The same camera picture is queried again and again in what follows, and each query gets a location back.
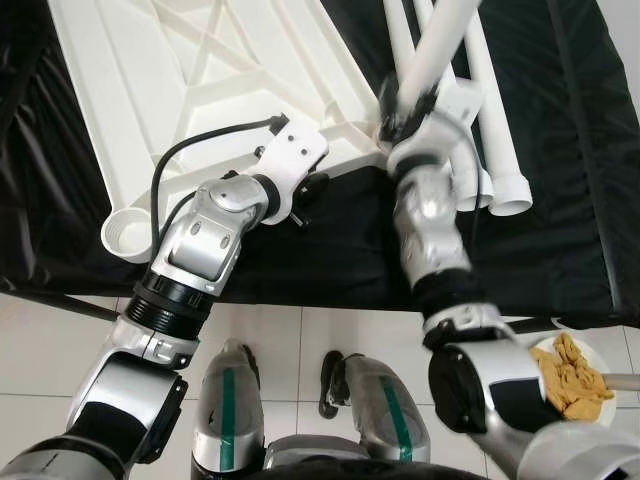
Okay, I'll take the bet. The black metal table leg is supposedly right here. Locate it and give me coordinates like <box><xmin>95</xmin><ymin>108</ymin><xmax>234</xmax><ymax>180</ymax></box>
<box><xmin>0</xmin><ymin>290</ymin><xmax>121</xmax><ymax>321</ymax></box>
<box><xmin>515</xmin><ymin>315</ymin><xmax>640</xmax><ymax>336</ymax></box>

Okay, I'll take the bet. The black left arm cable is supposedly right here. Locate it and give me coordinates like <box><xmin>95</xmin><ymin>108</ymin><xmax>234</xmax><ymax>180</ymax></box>
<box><xmin>150</xmin><ymin>115</ymin><xmax>291</xmax><ymax>251</ymax></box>

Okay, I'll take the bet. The white round plate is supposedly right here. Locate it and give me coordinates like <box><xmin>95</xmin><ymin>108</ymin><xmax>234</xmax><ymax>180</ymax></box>
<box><xmin>528</xmin><ymin>332</ymin><xmax>616</xmax><ymax>426</ymax></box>

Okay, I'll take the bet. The yellow crumpled cloth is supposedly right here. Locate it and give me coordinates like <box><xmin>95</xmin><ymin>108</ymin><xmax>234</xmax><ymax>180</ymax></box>
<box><xmin>533</xmin><ymin>332</ymin><xmax>613</xmax><ymax>421</ymax></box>

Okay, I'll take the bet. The black robot left foot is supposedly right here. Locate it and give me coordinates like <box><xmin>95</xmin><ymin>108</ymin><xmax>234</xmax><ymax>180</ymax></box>
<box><xmin>243</xmin><ymin>348</ymin><xmax>263</xmax><ymax>391</ymax></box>

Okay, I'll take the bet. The silver robot left leg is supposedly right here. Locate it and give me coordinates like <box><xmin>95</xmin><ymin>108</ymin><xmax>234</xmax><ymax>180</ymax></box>
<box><xmin>190</xmin><ymin>340</ymin><xmax>266</xmax><ymax>476</ymax></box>

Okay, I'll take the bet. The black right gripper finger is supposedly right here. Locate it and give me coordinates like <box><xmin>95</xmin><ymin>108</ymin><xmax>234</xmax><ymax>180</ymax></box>
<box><xmin>378</xmin><ymin>80</ymin><xmax>406</xmax><ymax>131</ymax></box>

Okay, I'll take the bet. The white plastic children table top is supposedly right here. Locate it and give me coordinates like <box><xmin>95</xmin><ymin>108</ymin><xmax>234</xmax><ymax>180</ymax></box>
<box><xmin>45</xmin><ymin>0</ymin><xmax>401</xmax><ymax>263</ymax></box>

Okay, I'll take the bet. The black robot right foot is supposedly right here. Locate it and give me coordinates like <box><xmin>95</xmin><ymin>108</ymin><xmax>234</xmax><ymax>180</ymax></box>
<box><xmin>318</xmin><ymin>352</ymin><xmax>349</xmax><ymax>419</ymax></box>

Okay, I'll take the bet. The black robot foot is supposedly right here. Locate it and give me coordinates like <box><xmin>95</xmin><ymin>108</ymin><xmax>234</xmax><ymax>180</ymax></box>
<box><xmin>318</xmin><ymin>352</ymin><xmax>349</xmax><ymax>419</ymax></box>
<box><xmin>243</xmin><ymin>348</ymin><xmax>263</xmax><ymax>391</ymax></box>

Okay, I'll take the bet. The grey bar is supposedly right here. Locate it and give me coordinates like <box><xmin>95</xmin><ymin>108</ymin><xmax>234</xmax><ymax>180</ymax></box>
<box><xmin>600</xmin><ymin>372</ymin><xmax>640</xmax><ymax>391</ymax></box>

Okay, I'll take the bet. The black table cloth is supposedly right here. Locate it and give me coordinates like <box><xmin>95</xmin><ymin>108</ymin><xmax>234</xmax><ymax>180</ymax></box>
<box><xmin>0</xmin><ymin>0</ymin><xmax>640</xmax><ymax>326</ymax></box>

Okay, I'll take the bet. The silver robot right leg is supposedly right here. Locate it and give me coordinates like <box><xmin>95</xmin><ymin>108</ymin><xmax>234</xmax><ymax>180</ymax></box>
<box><xmin>342</xmin><ymin>355</ymin><xmax>431</xmax><ymax>463</ymax></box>

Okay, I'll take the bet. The silver robot leg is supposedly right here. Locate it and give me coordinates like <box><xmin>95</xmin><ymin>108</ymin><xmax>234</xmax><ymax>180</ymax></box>
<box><xmin>342</xmin><ymin>355</ymin><xmax>431</xmax><ymax>463</ymax></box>
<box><xmin>190</xmin><ymin>340</ymin><xmax>266</xmax><ymax>476</ymax></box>

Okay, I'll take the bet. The black robot torso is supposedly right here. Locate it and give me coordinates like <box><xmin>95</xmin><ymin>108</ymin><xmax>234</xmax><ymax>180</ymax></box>
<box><xmin>190</xmin><ymin>435</ymin><xmax>491</xmax><ymax>480</ymax></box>

